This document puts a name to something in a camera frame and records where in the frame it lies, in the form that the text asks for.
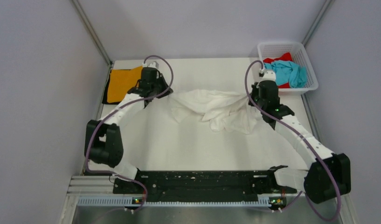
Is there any folded black t shirt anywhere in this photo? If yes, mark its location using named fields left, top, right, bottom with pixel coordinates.
left=101, top=80, right=110, bottom=105

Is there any aluminium rail frame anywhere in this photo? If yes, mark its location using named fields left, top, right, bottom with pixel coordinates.
left=67, top=175, right=116, bottom=195

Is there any folded orange t shirt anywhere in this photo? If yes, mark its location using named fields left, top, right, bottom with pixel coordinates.
left=108, top=66, right=142, bottom=105

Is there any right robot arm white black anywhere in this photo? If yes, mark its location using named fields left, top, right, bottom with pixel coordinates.
left=249, top=81, right=352, bottom=204

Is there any left corner metal post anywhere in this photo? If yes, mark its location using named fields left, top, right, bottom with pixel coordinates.
left=69, top=0, right=112, bottom=66

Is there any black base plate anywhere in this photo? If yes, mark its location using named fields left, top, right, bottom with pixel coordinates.
left=113, top=170, right=297, bottom=203

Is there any right corner metal post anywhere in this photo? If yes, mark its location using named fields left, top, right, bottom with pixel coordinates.
left=302, top=0, right=335, bottom=47

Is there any corner metal post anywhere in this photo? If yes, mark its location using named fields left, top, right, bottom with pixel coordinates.
left=69, top=0, right=112, bottom=66
left=302, top=0, right=335, bottom=47

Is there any cyan t shirt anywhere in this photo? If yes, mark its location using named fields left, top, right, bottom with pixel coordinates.
left=264, top=60, right=308, bottom=88

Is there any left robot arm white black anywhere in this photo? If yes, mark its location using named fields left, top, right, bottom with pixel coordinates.
left=84, top=65, right=173, bottom=193

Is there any white t shirt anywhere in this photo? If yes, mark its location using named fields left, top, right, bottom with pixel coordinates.
left=168, top=89, right=262, bottom=134

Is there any red t shirt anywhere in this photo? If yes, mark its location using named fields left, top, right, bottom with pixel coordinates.
left=263, top=52, right=293, bottom=89

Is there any white plastic basket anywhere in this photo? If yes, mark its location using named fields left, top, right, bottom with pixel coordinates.
left=257, top=42, right=319, bottom=94

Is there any white slotted cable duct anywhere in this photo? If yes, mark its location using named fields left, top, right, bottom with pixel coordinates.
left=77, top=196, right=271, bottom=207

